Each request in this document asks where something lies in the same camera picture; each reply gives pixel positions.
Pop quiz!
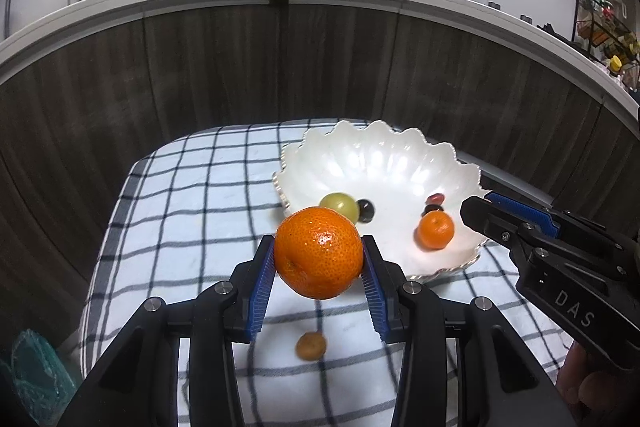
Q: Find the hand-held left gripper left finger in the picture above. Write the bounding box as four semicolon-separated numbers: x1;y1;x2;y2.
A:
57;234;277;427

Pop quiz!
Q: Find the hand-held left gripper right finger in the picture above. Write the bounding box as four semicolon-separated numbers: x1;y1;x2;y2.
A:
361;234;576;427

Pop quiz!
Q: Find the dark purple grape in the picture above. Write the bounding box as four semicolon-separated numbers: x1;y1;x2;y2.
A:
355;199;377;224

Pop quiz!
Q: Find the blue white checked cloth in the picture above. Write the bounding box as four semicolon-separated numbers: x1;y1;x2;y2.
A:
79;119;576;427

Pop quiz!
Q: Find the orange tangerine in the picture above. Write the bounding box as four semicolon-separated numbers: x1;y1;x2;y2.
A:
415;211;456;251
274;206;365;300

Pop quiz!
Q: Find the white scalloped bowl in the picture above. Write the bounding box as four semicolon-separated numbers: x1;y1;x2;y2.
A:
272;119;493;283

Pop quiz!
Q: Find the person's right hand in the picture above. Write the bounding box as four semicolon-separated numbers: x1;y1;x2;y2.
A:
556;343;640;415

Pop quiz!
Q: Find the teal mesh cloth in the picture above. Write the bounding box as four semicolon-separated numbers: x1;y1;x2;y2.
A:
10;329;76;418

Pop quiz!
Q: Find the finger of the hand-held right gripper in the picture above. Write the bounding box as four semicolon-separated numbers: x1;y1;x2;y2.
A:
487;191;640;258
460;196;561;260

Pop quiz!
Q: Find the large green grape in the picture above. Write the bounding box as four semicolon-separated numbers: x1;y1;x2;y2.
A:
319;192;360;224

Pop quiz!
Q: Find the black wire spice rack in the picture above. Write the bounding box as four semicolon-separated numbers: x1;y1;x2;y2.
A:
571;0;640;90

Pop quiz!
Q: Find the dark wood cabinet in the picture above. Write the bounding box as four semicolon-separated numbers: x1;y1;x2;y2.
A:
0;0;640;358

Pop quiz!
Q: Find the large brown longan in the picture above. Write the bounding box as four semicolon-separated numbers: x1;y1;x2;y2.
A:
295;332;327;362

